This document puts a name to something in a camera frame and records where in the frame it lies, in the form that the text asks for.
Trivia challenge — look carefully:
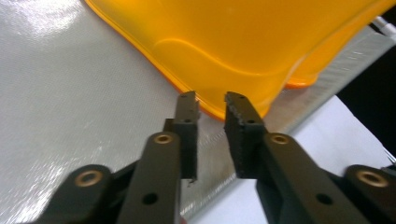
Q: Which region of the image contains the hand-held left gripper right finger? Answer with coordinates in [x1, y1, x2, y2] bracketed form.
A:
[223, 91, 269, 180]

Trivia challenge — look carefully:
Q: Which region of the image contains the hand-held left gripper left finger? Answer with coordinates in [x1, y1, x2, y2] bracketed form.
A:
[163, 90, 201, 182]

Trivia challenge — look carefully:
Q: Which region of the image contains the yellow plastic tray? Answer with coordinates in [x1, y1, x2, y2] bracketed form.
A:
[84, 0, 396, 122]

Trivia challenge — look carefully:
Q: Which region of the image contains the white tube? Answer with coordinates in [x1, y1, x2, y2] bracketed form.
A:
[372, 16, 396, 36]

